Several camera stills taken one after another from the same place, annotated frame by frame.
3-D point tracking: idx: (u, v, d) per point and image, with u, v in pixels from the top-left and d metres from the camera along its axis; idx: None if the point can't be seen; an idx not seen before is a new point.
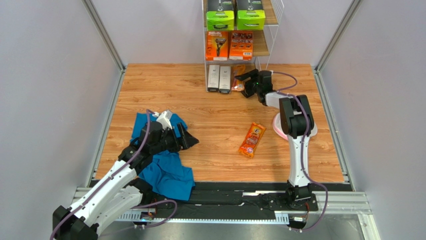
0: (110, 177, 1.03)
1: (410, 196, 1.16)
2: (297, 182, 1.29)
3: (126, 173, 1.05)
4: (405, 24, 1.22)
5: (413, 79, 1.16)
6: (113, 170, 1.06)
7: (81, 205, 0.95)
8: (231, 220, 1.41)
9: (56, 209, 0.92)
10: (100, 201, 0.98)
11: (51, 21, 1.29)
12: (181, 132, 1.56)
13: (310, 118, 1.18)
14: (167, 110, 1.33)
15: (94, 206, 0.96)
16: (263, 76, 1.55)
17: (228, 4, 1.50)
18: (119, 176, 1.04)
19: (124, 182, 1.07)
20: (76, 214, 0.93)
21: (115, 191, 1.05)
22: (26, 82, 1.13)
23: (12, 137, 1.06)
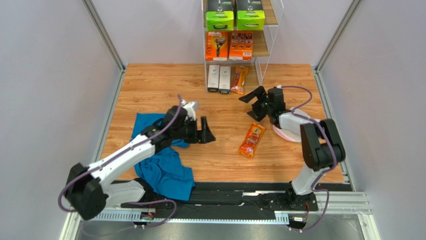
0: (130, 147, 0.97)
1: (409, 195, 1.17)
2: (300, 191, 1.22)
3: (147, 147, 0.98)
4: (405, 23, 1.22)
5: (413, 79, 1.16)
6: (134, 141, 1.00)
7: (98, 167, 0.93)
8: (231, 220, 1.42)
9: (75, 166, 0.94)
10: (117, 167, 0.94)
11: (50, 21, 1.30)
12: (203, 126, 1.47)
13: (340, 148, 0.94)
14: (194, 101, 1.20)
15: (111, 171, 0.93)
16: (274, 95, 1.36)
17: (227, 5, 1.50)
18: (139, 148, 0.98)
19: (143, 156, 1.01)
20: (93, 173, 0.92)
21: (132, 162, 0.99)
22: (26, 82, 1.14)
23: (13, 137, 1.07)
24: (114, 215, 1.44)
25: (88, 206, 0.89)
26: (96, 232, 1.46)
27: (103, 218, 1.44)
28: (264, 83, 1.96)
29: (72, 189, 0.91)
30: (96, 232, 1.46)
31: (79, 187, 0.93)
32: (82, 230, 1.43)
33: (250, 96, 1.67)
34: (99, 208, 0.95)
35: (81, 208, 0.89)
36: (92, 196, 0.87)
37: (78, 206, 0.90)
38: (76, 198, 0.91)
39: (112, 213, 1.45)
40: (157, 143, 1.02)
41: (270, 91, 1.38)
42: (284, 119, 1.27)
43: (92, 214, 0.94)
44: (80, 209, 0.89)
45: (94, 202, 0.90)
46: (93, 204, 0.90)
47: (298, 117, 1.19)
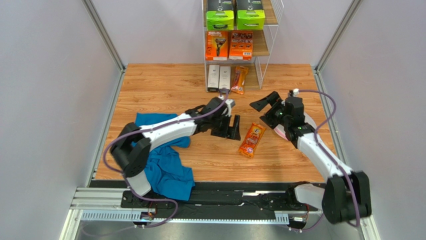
0: (177, 121, 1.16)
1: (409, 196, 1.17)
2: (302, 199, 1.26)
3: (190, 124, 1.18)
4: (405, 23, 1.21)
5: (413, 79, 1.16)
6: (180, 117, 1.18)
7: (150, 129, 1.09)
8: (231, 220, 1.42)
9: (129, 125, 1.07)
10: (165, 134, 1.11)
11: (50, 21, 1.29)
12: (235, 124, 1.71)
13: (366, 208, 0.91)
14: (232, 100, 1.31)
15: (160, 136, 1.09)
16: (293, 106, 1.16)
17: (227, 4, 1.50)
18: (184, 124, 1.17)
19: (183, 132, 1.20)
20: (144, 134, 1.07)
21: (174, 135, 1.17)
22: (26, 82, 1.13)
23: (13, 137, 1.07)
24: (114, 215, 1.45)
25: (134, 162, 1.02)
26: (96, 232, 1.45)
27: (103, 218, 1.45)
28: (264, 83, 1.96)
29: (121, 145, 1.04)
30: (96, 232, 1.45)
31: (126, 143, 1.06)
32: (82, 230, 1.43)
33: (263, 104, 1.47)
34: (138, 169, 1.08)
35: (127, 163, 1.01)
36: (141, 153, 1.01)
37: (125, 160, 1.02)
38: (124, 153, 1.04)
39: (112, 213, 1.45)
40: (197, 125, 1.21)
41: (287, 101, 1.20)
42: (303, 143, 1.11)
43: (132, 172, 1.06)
44: (126, 163, 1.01)
45: (139, 159, 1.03)
46: (138, 161, 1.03)
47: (320, 149, 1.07)
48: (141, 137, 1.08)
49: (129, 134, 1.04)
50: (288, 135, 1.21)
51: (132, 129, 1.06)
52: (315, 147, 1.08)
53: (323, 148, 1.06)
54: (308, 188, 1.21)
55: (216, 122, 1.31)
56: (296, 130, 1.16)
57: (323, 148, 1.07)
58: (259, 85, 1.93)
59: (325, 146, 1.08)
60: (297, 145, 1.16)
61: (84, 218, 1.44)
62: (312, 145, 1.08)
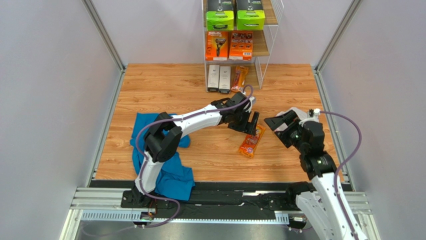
0: (204, 112, 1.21)
1: (409, 195, 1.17)
2: (300, 207, 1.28)
3: (216, 116, 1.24)
4: (405, 23, 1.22)
5: (413, 79, 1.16)
6: (207, 108, 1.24)
7: (180, 118, 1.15)
8: (231, 220, 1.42)
9: (162, 114, 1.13)
10: (194, 123, 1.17)
11: (50, 21, 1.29)
12: (254, 120, 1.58)
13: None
14: (253, 98, 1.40)
15: (189, 125, 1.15)
16: (313, 134, 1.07)
17: (227, 4, 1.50)
18: (210, 115, 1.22)
19: (209, 123, 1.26)
20: (175, 122, 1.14)
21: (201, 125, 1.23)
22: (26, 82, 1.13)
23: (13, 137, 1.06)
24: (114, 215, 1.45)
25: (166, 149, 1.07)
26: (96, 232, 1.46)
27: (103, 218, 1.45)
28: (264, 83, 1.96)
29: (154, 132, 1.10)
30: (95, 232, 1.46)
31: (158, 131, 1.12)
32: (82, 230, 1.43)
33: (279, 122, 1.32)
34: (168, 155, 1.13)
35: (160, 149, 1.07)
36: (173, 140, 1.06)
37: (157, 147, 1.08)
38: (156, 140, 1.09)
39: (112, 213, 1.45)
40: (222, 116, 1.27)
41: (307, 129, 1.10)
42: (321, 186, 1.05)
43: (162, 158, 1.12)
44: (159, 150, 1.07)
45: (171, 146, 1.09)
46: (170, 148, 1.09)
47: (338, 200, 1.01)
48: (172, 125, 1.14)
49: (162, 122, 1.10)
50: (303, 165, 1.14)
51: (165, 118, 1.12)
52: (333, 196, 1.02)
53: (341, 199, 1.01)
54: (309, 205, 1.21)
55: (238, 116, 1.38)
56: (315, 164, 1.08)
57: (341, 200, 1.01)
58: (259, 85, 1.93)
59: (343, 197, 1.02)
60: (312, 180, 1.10)
61: (84, 218, 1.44)
62: (330, 193, 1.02)
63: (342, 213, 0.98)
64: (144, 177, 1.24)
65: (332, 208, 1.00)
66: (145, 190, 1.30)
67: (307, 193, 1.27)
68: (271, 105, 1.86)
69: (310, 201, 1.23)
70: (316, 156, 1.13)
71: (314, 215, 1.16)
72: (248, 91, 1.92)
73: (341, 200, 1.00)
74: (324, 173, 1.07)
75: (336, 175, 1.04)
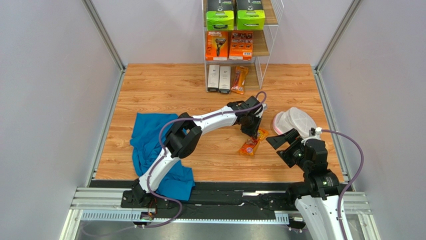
0: (221, 113, 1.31)
1: (409, 196, 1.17)
2: (298, 209, 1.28)
3: (232, 116, 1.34)
4: (405, 24, 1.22)
5: (413, 79, 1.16)
6: (223, 110, 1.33)
7: (200, 118, 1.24)
8: (231, 220, 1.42)
9: (183, 113, 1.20)
10: (212, 123, 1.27)
11: (50, 21, 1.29)
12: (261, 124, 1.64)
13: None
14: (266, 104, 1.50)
15: (208, 125, 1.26)
16: (316, 152, 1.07)
17: (227, 4, 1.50)
18: (227, 115, 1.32)
19: (225, 123, 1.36)
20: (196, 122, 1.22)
21: (218, 125, 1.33)
22: (26, 82, 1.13)
23: (13, 137, 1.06)
24: (114, 215, 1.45)
25: (186, 146, 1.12)
26: (96, 232, 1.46)
27: (103, 218, 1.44)
28: (264, 83, 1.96)
29: (175, 130, 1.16)
30: (96, 232, 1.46)
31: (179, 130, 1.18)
32: (82, 230, 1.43)
33: (281, 141, 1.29)
34: (187, 154, 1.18)
35: (181, 146, 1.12)
36: (194, 138, 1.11)
37: (178, 144, 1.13)
38: (176, 138, 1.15)
39: (112, 213, 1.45)
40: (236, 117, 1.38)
41: (310, 147, 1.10)
42: (324, 209, 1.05)
43: (182, 156, 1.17)
44: (180, 147, 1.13)
45: (191, 145, 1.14)
46: (190, 146, 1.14)
47: (339, 224, 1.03)
48: (191, 125, 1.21)
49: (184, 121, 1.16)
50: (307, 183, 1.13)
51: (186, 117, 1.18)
52: (335, 220, 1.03)
53: (343, 225, 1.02)
54: (309, 212, 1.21)
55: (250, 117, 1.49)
56: (320, 184, 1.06)
57: (342, 225, 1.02)
58: (259, 85, 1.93)
59: (345, 222, 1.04)
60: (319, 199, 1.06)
61: (84, 218, 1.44)
62: (333, 217, 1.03)
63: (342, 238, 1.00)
64: (154, 174, 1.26)
65: (332, 232, 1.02)
66: (150, 188, 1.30)
67: (307, 198, 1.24)
68: (271, 105, 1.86)
69: (310, 207, 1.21)
70: (321, 175, 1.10)
71: (314, 224, 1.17)
72: (262, 97, 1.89)
73: (343, 225, 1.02)
74: (328, 194, 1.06)
75: (341, 198, 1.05)
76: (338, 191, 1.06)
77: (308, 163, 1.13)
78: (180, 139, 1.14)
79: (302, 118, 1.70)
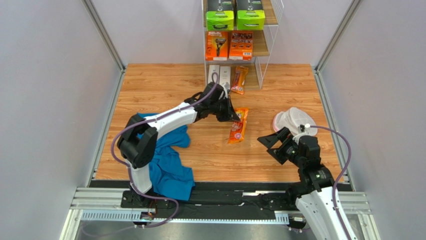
0: (178, 110, 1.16)
1: (409, 195, 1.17)
2: (300, 208, 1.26)
3: (191, 112, 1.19)
4: (404, 24, 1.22)
5: (413, 79, 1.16)
6: (180, 106, 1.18)
7: (154, 119, 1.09)
8: (231, 220, 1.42)
9: (133, 116, 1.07)
10: (169, 122, 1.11)
11: (50, 21, 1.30)
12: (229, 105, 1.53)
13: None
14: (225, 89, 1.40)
15: (164, 125, 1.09)
16: (309, 148, 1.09)
17: (227, 4, 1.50)
18: (185, 112, 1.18)
19: (184, 120, 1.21)
20: (149, 123, 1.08)
21: (177, 123, 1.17)
22: (26, 82, 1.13)
23: (13, 137, 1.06)
24: (114, 215, 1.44)
25: (142, 154, 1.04)
26: (96, 232, 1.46)
27: (103, 218, 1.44)
28: (264, 83, 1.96)
29: (127, 138, 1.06)
30: (96, 232, 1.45)
31: (132, 136, 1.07)
32: (82, 230, 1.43)
33: (273, 140, 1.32)
34: (148, 159, 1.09)
35: (136, 154, 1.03)
36: (148, 143, 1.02)
37: (133, 153, 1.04)
38: (130, 146, 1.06)
39: (112, 213, 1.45)
40: (197, 112, 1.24)
41: (303, 143, 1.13)
42: (320, 201, 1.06)
43: (142, 163, 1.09)
44: (136, 154, 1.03)
45: (148, 149, 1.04)
46: (147, 151, 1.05)
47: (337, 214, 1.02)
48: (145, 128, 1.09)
49: (134, 126, 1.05)
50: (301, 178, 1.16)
51: (137, 121, 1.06)
52: (333, 211, 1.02)
53: (340, 215, 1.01)
54: (310, 210, 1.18)
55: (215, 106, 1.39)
56: (314, 178, 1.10)
57: (340, 214, 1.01)
58: (259, 85, 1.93)
59: (342, 212, 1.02)
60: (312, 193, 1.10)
61: (84, 218, 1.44)
62: (329, 208, 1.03)
63: (342, 228, 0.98)
64: (135, 180, 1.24)
65: (331, 223, 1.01)
66: (142, 191, 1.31)
67: (307, 196, 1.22)
68: (271, 105, 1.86)
69: (310, 205, 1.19)
70: (314, 169, 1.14)
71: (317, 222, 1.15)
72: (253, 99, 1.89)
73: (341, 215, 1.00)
74: (322, 187, 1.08)
75: (335, 189, 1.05)
76: (331, 182, 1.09)
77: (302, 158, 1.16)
78: (134, 147, 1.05)
79: (303, 118, 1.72)
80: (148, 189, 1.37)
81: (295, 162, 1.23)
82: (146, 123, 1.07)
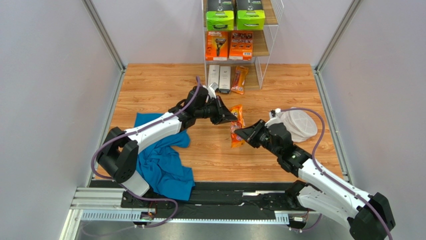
0: (162, 120, 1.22)
1: (409, 196, 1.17)
2: (306, 206, 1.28)
3: (175, 122, 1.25)
4: (404, 24, 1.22)
5: (413, 79, 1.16)
6: (164, 117, 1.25)
7: (135, 131, 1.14)
8: (231, 220, 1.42)
9: (112, 130, 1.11)
10: (151, 134, 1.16)
11: (51, 22, 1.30)
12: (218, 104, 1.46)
13: (392, 224, 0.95)
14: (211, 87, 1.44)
15: (146, 136, 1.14)
16: (281, 137, 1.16)
17: (228, 4, 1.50)
18: (169, 122, 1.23)
19: (170, 130, 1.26)
20: (130, 136, 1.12)
21: (160, 134, 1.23)
22: (25, 82, 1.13)
23: (13, 138, 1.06)
24: (114, 215, 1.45)
25: (122, 168, 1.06)
26: (96, 232, 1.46)
27: (103, 218, 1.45)
28: (264, 83, 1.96)
29: (107, 152, 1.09)
30: (96, 232, 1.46)
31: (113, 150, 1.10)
32: (82, 230, 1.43)
33: (250, 133, 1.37)
34: (129, 174, 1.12)
35: (116, 169, 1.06)
36: (127, 159, 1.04)
37: (113, 167, 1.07)
38: (110, 161, 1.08)
39: (112, 213, 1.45)
40: (182, 121, 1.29)
41: (276, 135, 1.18)
42: (307, 174, 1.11)
43: (123, 177, 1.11)
44: (115, 170, 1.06)
45: (127, 165, 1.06)
46: (127, 166, 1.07)
47: (328, 178, 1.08)
48: (126, 141, 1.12)
49: (113, 141, 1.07)
50: (282, 166, 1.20)
51: (116, 134, 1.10)
52: (323, 175, 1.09)
53: (330, 176, 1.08)
54: (314, 197, 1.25)
55: (201, 111, 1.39)
56: (292, 160, 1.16)
57: (329, 176, 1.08)
58: (259, 85, 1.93)
59: (330, 173, 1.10)
60: (296, 175, 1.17)
61: (84, 218, 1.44)
62: (318, 176, 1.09)
63: (337, 186, 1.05)
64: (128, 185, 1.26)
65: (327, 186, 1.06)
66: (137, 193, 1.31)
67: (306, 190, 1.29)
68: (271, 105, 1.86)
69: (313, 192, 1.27)
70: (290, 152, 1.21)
71: (320, 202, 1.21)
72: (255, 98, 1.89)
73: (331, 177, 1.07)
74: (303, 163, 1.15)
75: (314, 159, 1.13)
76: (308, 155, 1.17)
77: (275, 148, 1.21)
78: (114, 161, 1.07)
79: (303, 118, 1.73)
80: (145, 192, 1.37)
81: (269, 148, 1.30)
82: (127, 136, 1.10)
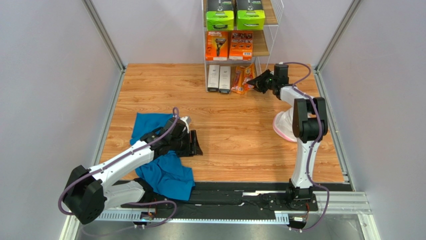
0: (131, 152, 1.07)
1: (409, 197, 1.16)
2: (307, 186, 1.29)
3: (146, 152, 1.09)
4: (404, 24, 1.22)
5: (413, 79, 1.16)
6: (134, 146, 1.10)
7: (100, 169, 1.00)
8: (231, 220, 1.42)
9: (76, 169, 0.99)
10: (118, 170, 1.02)
11: (51, 23, 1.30)
12: (193, 139, 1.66)
13: (324, 123, 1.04)
14: (187, 117, 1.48)
15: (112, 173, 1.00)
16: (278, 68, 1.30)
17: (227, 4, 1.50)
18: (139, 153, 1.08)
19: (142, 160, 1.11)
20: (94, 175, 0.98)
21: (131, 166, 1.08)
22: (25, 83, 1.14)
23: (13, 139, 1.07)
24: (114, 215, 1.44)
25: (88, 207, 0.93)
26: (96, 232, 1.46)
27: (103, 218, 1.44)
28: None
29: (72, 191, 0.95)
30: (96, 232, 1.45)
31: (77, 190, 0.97)
32: (82, 230, 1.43)
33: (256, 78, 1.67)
34: (95, 212, 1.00)
35: (80, 210, 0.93)
36: (92, 199, 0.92)
37: (79, 207, 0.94)
38: (76, 200, 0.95)
39: (112, 213, 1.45)
40: (154, 149, 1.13)
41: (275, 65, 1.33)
42: (282, 91, 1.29)
43: (90, 215, 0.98)
44: (80, 212, 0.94)
45: (92, 204, 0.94)
46: (93, 206, 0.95)
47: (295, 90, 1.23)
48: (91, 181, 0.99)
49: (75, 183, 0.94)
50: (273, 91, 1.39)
51: (80, 174, 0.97)
52: (292, 90, 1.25)
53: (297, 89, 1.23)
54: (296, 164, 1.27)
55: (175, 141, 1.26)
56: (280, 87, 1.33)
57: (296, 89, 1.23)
58: None
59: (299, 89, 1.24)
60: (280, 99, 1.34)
61: None
62: (286, 89, 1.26)
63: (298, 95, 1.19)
64: (117, 202, 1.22)
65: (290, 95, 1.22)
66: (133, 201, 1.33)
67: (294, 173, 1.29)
68: (271, 105, 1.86)
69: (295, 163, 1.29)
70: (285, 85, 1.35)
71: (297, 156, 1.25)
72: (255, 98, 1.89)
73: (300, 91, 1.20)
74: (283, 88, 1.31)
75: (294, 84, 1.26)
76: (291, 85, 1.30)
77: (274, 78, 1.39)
78: (79, 201, 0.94)
79: None
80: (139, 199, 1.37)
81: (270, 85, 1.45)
82: (90, 175, 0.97)
